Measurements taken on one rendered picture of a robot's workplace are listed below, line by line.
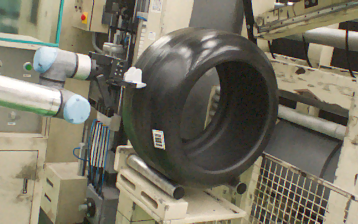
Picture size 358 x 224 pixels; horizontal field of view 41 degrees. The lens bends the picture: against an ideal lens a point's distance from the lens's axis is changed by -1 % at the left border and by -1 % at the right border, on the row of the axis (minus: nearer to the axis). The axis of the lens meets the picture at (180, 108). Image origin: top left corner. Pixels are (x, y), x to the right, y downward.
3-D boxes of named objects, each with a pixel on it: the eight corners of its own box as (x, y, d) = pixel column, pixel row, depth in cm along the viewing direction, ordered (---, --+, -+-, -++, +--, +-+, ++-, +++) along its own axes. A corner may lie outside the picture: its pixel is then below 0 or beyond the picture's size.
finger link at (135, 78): (153, 72, 154) (128, 66, 148) (149, 90, 155) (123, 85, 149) (148, 70, 156) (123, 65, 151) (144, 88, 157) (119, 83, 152)
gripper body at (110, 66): (131, 61, 148) (96, 53, 141) (124, 89, 149) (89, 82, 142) (120, 58, 154) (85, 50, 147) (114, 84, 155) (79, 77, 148)
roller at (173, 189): (130, 152, 188) (138, 157, 191) (123, 162, 188) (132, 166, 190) (178, 185, 160) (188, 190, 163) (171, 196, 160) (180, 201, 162)
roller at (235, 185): (189, 151, 204) (195, 155, 207) (183, 160, 203) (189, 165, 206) (242, 181, 176) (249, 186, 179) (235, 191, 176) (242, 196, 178)
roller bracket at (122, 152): (112, 169, 189) (116, 145, 187) (194, 166, 211) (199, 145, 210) (116, 172, 186) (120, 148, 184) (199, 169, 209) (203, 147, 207)
